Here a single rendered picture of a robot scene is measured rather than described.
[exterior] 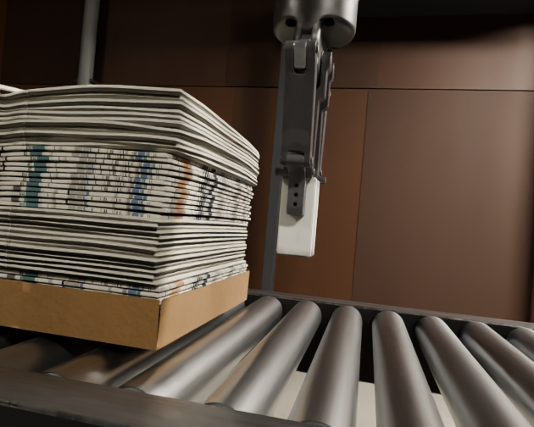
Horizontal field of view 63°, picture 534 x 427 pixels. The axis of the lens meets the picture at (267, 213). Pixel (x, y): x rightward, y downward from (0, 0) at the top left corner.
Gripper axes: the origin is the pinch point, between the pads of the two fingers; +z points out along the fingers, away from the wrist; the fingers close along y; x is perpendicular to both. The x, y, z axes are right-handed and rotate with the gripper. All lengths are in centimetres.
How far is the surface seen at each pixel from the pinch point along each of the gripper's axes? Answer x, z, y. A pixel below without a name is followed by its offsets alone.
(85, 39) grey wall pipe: -239, -141, -283
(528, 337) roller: 28.6, 13.4, -27.9
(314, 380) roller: 2.9, 13.3, 3.1
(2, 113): -29.0, -7.7, 4.1
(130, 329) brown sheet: -12.9, 10.8, 5.0
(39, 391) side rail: -13.8, 13.0, 14.3
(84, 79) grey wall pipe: -237, -107, -283
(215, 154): -10.4, -6.1, -5.4
